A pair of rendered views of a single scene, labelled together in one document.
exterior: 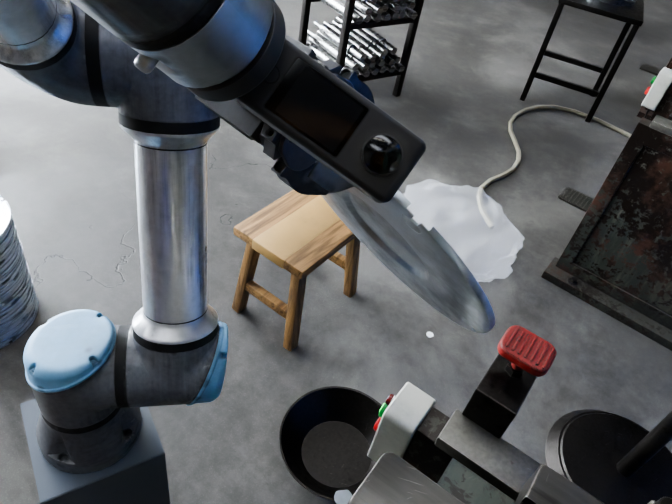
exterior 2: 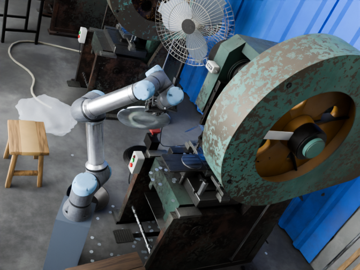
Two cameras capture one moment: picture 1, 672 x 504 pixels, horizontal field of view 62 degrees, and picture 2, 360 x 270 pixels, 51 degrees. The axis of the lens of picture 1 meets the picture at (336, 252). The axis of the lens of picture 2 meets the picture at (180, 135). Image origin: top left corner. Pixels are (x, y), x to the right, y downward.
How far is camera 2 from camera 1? 1.68 m
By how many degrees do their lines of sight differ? 52
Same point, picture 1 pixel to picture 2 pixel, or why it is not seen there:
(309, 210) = (24, 132)
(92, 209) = not seen: outside the picture
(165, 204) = (101, 135)
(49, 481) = (85, 224)
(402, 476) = (166, 156)
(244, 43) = not seen: hidden behind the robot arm
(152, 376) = (103, 177)
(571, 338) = (105, 132)
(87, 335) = (88, 177)
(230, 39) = not seen: hidden behind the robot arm
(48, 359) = (88, 185)
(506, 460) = (160, 152)
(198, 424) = (43, 224)
